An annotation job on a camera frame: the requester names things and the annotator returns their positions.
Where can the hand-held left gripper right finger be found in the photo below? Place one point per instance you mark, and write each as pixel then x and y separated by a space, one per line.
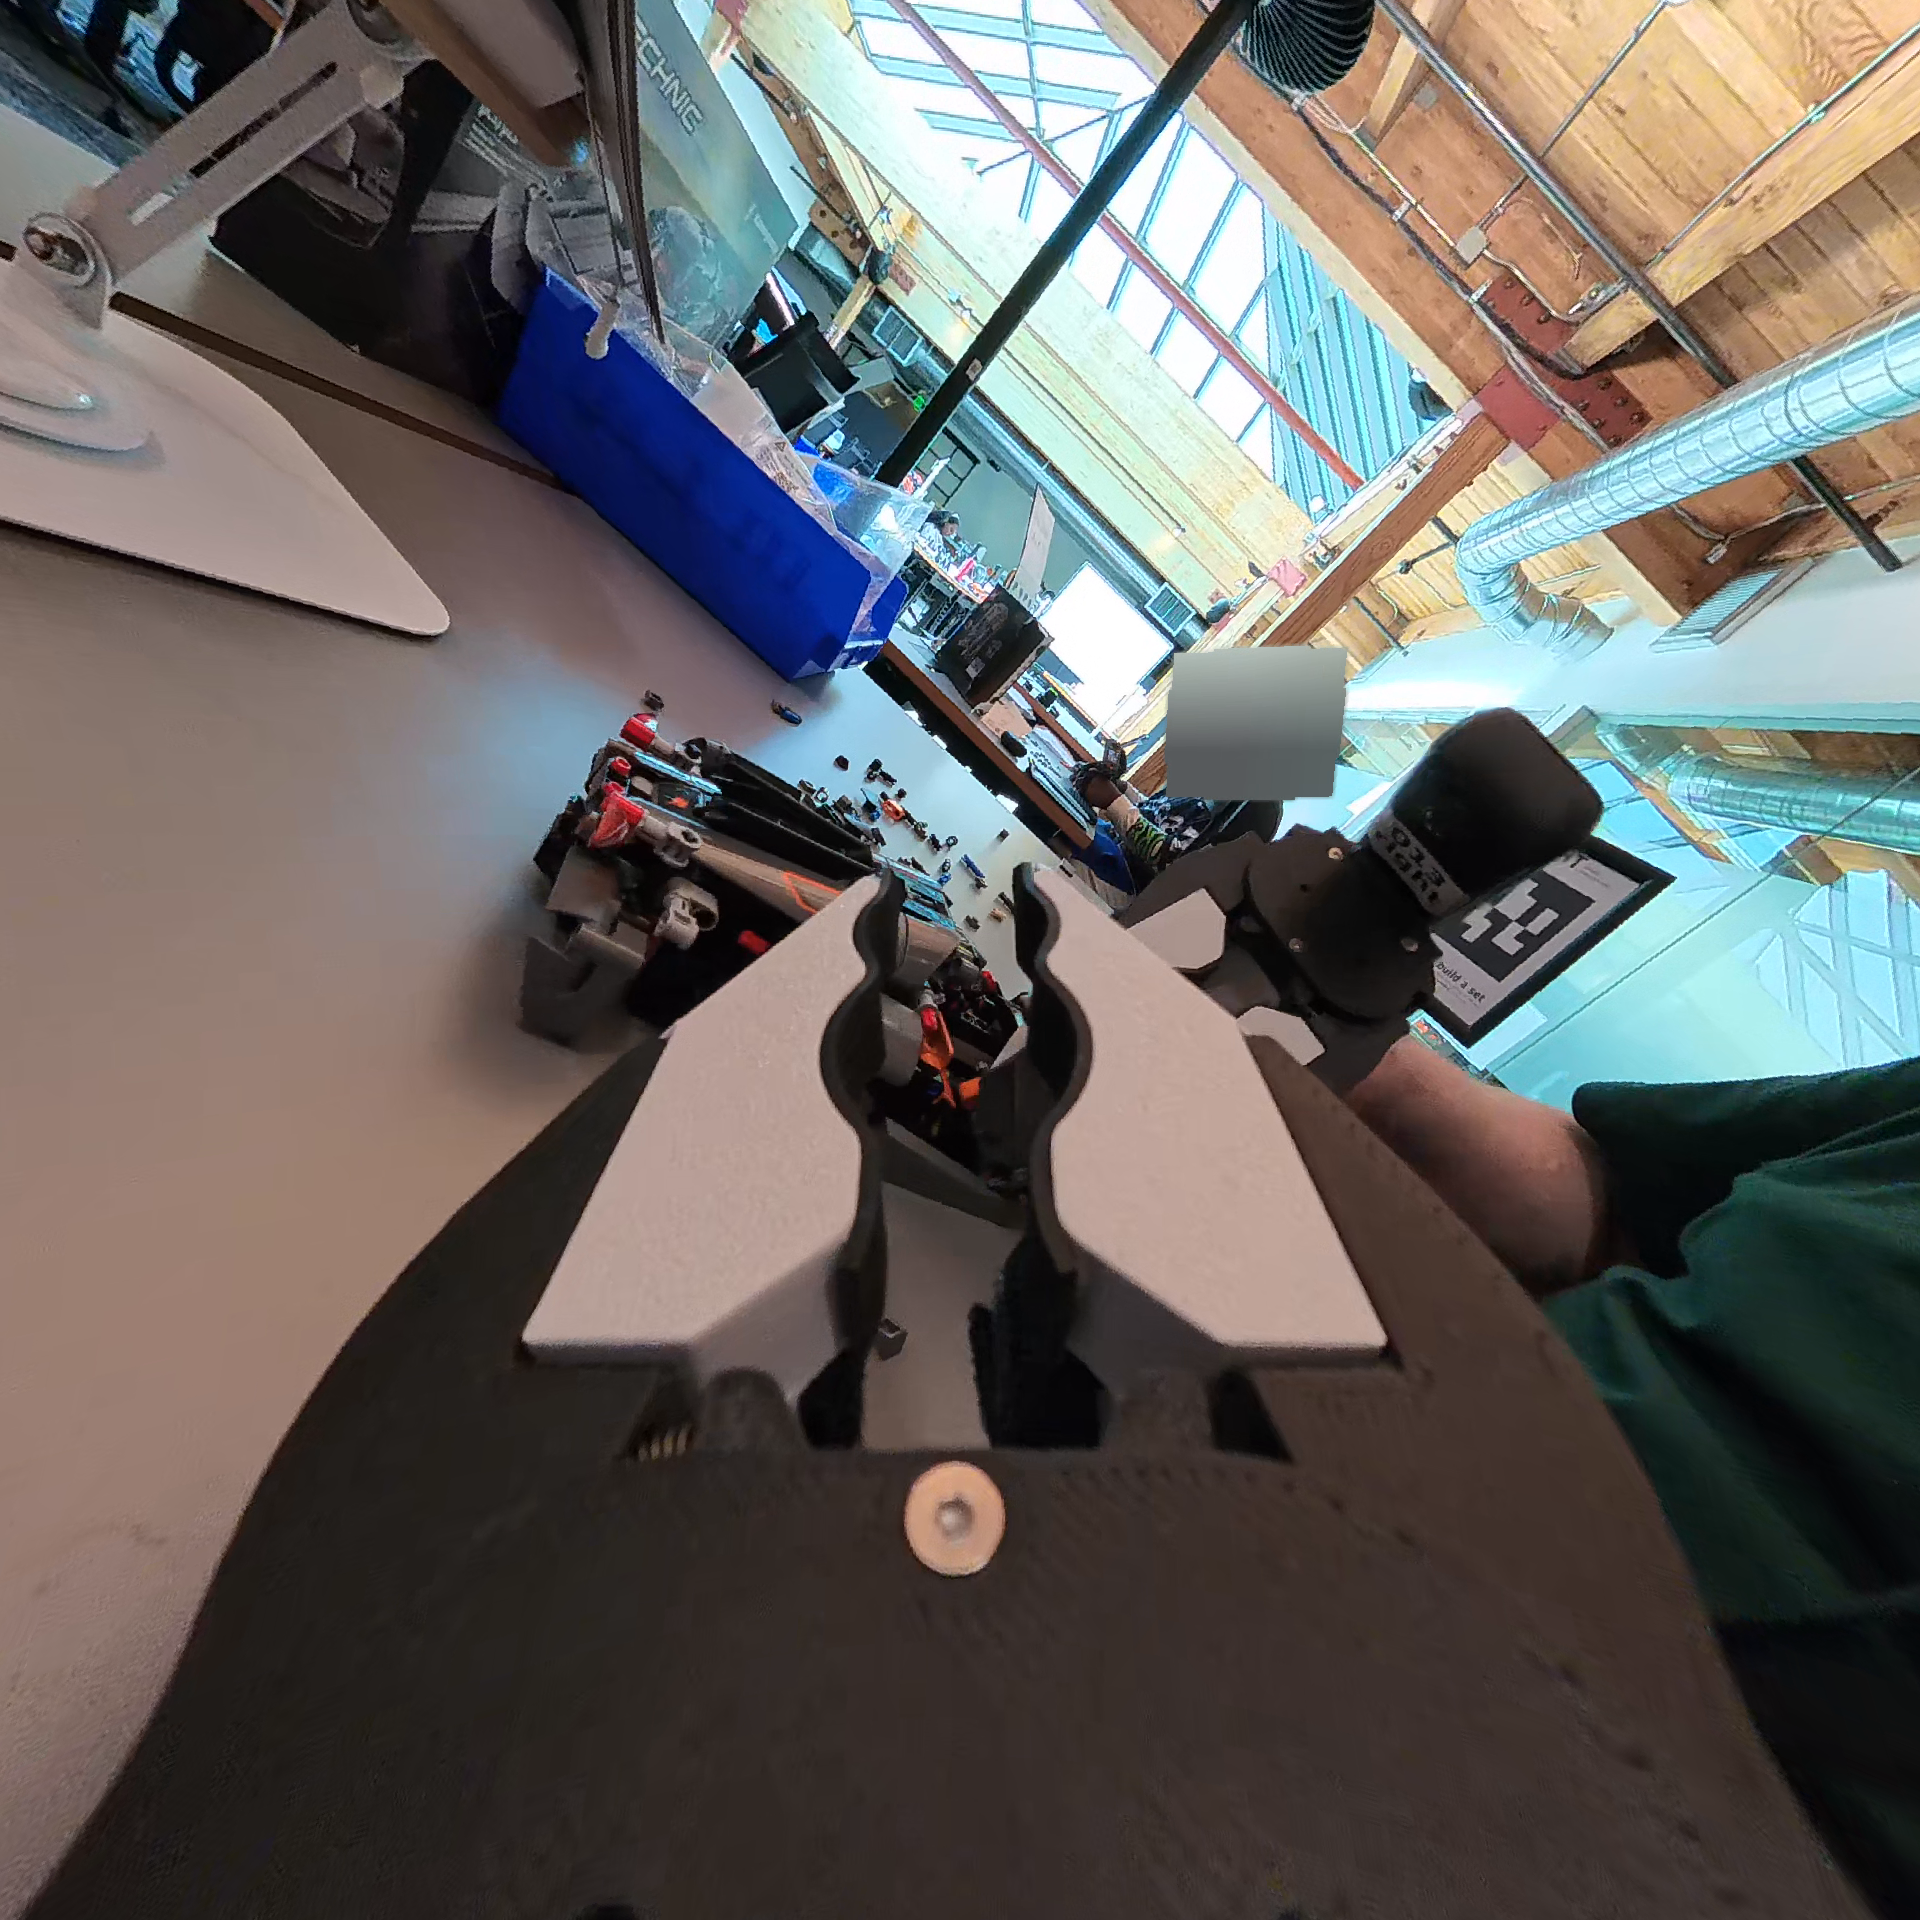
pixel 1201 1202

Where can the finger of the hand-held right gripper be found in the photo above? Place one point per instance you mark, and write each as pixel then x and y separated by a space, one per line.
pixel 1184 934
pixel 1287 1032

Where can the grey lego car model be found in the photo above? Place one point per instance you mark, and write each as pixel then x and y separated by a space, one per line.
pixel 751 839

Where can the pile of small lego pieces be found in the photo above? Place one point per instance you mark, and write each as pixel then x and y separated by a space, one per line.
pixel 897 812

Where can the black pole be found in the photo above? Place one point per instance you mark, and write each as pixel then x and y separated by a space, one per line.
pixel 1049 255

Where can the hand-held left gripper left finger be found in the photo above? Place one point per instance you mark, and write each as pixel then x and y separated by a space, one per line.
pixel 691 1202

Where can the black framed tag sign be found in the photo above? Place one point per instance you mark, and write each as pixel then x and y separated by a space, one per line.
pixel 1559 916

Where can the silver air duct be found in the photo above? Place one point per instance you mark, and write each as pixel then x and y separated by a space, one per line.
pixel 1799 797
pixel 1723 436

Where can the blue plastic bin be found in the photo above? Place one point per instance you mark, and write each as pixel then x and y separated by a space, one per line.
pixel 675 482

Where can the person's right forearm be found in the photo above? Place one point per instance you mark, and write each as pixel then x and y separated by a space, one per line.
pixel 1485 1156

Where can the white stand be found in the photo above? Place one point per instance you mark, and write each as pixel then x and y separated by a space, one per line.
pixel 224 494

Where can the dark lego set box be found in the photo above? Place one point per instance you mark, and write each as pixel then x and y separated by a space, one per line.
pixel 720 196

